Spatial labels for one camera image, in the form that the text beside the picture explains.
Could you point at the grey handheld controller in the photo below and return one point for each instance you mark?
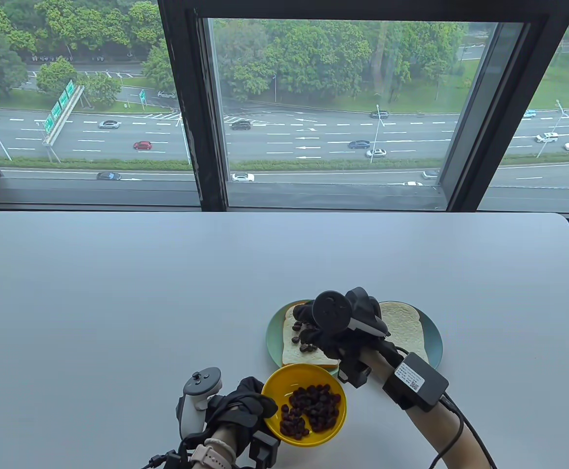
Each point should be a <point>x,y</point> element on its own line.
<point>332,310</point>
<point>201,386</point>

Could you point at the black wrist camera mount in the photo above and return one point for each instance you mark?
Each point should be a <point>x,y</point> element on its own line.
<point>352,376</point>
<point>264,447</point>

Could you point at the beige wrist watch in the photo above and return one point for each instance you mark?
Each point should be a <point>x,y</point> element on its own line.
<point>211,454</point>

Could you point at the person's left hand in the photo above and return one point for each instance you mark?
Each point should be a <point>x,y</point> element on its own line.
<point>242,403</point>

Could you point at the dark window frame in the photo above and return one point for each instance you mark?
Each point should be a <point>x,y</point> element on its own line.
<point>206,171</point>

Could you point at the white toast slice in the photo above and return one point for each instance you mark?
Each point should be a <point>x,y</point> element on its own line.
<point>294,354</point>
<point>404,325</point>

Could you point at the blue plate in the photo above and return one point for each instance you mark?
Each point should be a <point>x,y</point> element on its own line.
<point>433,342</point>

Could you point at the yellow bowl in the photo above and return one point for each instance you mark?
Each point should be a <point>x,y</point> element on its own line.
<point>277,391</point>

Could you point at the light green plate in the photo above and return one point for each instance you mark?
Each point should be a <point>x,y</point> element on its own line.
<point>273,337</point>

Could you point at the person's left forearm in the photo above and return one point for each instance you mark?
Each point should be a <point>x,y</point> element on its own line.
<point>230,437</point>

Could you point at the pile of dark cranberries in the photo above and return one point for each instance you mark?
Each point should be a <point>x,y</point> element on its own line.
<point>313,408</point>

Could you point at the person's right hand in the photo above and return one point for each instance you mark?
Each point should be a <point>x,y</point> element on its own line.
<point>330,342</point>

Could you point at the black box with white label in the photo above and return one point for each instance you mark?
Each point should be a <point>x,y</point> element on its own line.
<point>413,381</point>

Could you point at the person's right forearm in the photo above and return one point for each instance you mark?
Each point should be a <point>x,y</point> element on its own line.
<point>440,439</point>

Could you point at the dark cranberries group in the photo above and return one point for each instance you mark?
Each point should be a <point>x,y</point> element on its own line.
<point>308,348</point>

